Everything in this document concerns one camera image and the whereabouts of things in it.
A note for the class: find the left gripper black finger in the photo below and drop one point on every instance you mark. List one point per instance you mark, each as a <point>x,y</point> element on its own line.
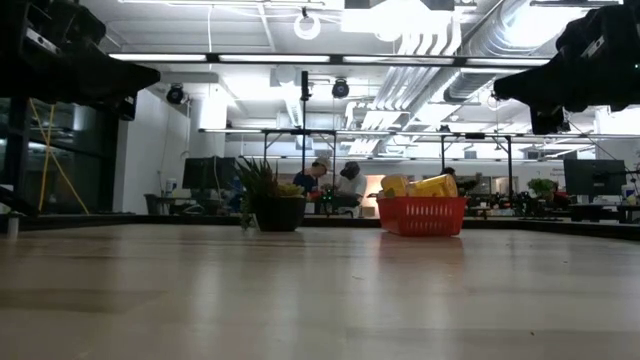
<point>120,82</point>

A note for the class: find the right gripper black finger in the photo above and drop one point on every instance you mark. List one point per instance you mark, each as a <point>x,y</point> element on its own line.
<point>540,87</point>

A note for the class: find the wide orange pill bottle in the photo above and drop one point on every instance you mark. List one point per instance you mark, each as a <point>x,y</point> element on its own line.
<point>435,186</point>

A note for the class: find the orange pill bottle white cap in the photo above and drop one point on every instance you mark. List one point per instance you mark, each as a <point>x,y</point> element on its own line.
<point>395,184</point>

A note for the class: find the red plastic basket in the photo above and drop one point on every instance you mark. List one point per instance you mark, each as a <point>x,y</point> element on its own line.
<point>422,216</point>

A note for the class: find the long ceiling light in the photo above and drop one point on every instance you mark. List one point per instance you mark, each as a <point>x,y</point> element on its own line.
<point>157,57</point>
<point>275,58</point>
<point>507,61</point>
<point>397,59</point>

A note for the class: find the round black ceiling speaker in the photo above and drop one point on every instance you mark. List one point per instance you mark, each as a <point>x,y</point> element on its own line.
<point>175,94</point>
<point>340,88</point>

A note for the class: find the black computer monitor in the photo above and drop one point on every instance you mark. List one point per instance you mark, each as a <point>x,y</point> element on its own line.
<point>209,172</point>
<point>595,177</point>

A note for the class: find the green background plant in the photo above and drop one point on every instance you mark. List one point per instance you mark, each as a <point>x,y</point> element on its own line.
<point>541,187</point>

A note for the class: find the person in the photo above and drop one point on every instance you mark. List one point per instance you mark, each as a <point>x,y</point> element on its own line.
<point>352,185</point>
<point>448,171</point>
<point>306,181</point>

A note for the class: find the small white cylinder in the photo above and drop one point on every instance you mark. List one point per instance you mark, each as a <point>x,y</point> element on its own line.
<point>12,227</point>

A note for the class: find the black tripod stand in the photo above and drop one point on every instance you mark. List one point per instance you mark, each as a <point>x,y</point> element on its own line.
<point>303,125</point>

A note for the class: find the succulent plant in black pot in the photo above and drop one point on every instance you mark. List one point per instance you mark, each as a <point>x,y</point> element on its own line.
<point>280,215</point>

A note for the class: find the black background workstation frame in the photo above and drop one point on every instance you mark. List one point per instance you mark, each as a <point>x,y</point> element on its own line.
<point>280,131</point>

